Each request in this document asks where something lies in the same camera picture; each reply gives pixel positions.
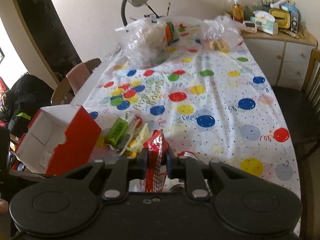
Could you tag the amber liquid bottle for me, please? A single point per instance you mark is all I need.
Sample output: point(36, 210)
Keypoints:
point(237, 11)

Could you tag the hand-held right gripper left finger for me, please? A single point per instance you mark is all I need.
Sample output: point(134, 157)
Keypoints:
point(143, 160)

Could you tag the orange box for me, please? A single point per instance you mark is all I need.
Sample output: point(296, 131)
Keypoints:
point(172, 32)

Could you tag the green cracker packet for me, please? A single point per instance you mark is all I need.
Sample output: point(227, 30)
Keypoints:
point(117, 130)

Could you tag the red checkered snack packet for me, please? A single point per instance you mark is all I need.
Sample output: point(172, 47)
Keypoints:
point(156, 152)

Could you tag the brown wooden chair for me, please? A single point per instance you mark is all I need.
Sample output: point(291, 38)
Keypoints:
point(60, 92)

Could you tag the dark seat wooden chair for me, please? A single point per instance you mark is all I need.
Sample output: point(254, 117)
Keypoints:
point(295, 110)

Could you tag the red cardboard box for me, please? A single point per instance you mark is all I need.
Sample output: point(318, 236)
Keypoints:
point(75, 140)

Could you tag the large clear plastic bag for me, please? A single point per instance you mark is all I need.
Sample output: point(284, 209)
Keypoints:
point(140, 45)

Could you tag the blue patterned packet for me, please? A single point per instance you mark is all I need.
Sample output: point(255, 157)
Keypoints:
point(293, 15)

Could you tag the balloon print tablecloth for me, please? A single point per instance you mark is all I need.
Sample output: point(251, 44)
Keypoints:
point(212, 92)

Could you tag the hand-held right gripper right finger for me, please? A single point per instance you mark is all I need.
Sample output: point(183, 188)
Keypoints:
point(170, 160)

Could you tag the tissue box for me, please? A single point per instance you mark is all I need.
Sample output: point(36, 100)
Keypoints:
point(265, 22)

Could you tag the small clear plastic bag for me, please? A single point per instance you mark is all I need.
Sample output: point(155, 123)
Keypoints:
point(220, 28)

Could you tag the pink cloth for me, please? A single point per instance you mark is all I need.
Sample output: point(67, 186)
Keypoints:
point(77, 77)

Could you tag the white wooden cabinet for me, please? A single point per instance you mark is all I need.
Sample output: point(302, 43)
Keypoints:
point(290, 57)

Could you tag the red white snack packet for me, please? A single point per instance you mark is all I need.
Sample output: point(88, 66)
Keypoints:
point(187, 154)

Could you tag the yellow container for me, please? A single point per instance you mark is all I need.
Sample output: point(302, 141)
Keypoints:
point(280, 17)

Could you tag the yellow snack packet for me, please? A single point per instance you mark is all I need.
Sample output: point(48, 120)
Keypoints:
point(141, 137)

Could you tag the pink timer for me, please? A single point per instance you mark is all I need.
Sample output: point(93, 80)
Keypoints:
point(250, 27)

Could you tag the black jacket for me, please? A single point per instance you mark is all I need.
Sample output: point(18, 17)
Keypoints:
point(27, 92)

